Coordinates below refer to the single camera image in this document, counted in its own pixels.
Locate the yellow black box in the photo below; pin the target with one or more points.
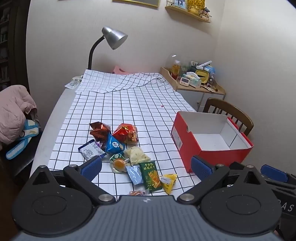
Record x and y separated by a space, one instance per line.
203 76

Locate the white purple snack packet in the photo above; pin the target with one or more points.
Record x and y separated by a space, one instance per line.
90 151

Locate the white kitchen timer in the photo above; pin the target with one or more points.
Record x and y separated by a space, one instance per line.
184 81

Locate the yellow snack packet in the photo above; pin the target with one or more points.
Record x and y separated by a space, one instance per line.
168 182

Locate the wooden chair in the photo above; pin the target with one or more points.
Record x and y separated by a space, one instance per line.
227 112

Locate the black white checked tablecloth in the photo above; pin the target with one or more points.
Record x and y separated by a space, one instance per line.
129 104

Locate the blue white bag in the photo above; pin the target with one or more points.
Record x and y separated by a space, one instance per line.
22 139

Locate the gold framed picture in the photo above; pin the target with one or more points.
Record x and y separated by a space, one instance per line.
136 2

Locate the light blue snack packet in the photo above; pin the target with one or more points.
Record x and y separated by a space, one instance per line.
135 175

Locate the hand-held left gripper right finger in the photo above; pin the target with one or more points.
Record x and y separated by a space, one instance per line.
201 168

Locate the dark bookshelf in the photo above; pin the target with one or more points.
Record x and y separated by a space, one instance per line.
5 41

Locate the clear glass dome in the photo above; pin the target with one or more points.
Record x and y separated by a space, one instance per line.
172 58

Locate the red orange snack bag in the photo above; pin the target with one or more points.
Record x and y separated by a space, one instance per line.
126 134

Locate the silver desk lamp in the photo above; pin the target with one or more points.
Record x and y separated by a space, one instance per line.
113 37

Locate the wooden wall shelf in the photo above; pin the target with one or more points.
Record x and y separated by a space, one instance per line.
185 14

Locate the white tube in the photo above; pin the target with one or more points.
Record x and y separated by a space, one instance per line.
204 64

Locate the white tissue box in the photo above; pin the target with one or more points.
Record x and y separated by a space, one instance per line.
193 80

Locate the pale cream snack packet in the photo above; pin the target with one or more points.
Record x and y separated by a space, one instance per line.
136 155

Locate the green cracker packet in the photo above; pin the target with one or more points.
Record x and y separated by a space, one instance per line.
150 178

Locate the miniature house model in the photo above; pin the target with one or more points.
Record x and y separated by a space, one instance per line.
206 13

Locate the dark red foil snack packet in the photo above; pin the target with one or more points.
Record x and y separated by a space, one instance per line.
99 131

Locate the clear plastic wrapper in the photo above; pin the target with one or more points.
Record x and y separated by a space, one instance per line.
73 82

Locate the red cardboard box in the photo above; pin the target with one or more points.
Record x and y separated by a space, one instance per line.
185 139

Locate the wooden side cabinet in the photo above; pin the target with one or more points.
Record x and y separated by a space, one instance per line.
194 92

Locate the golden ornament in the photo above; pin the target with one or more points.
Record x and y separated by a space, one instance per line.
195 5

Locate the small photo frame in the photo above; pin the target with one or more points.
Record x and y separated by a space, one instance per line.
180 3

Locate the pink padded jacket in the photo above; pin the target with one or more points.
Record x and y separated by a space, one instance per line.
12 111

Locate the pink paper item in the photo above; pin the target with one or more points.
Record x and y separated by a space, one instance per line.
119 70

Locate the orange snack packet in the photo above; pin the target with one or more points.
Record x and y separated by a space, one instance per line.
138 192

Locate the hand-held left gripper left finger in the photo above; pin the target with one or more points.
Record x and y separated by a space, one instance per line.
91 168

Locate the orange liquid bottle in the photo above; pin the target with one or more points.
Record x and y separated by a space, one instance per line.
175 69

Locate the clear egg yolk snack packet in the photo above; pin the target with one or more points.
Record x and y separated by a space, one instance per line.
119 163

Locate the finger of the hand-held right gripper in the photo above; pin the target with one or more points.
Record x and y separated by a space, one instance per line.
274 172

